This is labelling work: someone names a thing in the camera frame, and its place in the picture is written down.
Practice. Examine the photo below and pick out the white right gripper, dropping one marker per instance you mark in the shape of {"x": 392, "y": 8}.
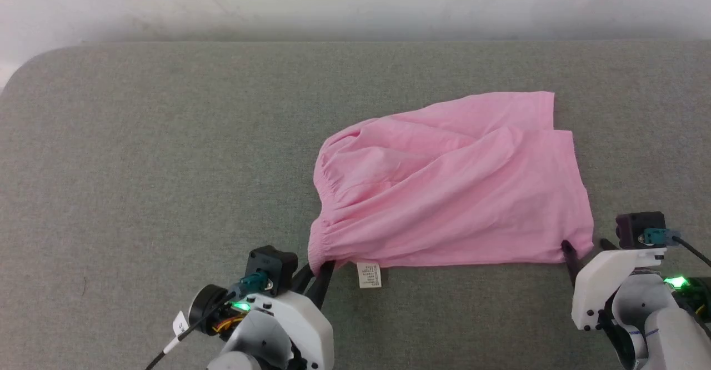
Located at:
{"x": 594, "y": 286}

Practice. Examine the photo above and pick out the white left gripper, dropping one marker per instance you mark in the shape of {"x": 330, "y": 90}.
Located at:
{"x": 300, "y": 320}

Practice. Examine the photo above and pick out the pink cotton shorts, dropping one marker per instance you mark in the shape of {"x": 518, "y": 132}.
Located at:
{"x": 455, "y": 192}

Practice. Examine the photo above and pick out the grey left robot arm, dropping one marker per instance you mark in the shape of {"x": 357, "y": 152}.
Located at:
{"x": 205, "y": 309}

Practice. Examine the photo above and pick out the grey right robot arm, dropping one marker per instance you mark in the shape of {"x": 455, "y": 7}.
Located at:
{"x": 661, "y": 325}

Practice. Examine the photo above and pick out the grey fabric sofa cushion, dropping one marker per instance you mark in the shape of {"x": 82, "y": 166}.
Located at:
{"x": 166, "y": 164}

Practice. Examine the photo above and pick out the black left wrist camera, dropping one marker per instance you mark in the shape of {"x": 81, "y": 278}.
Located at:
{"x": 272, "y": 267}

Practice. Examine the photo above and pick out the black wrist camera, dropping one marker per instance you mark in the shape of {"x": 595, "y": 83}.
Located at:
{"x": 630, "y": 228}
{"x": 272, "y": 267}

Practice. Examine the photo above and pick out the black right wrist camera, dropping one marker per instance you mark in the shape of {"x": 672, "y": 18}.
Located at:
{"x": 630, "y": 228}

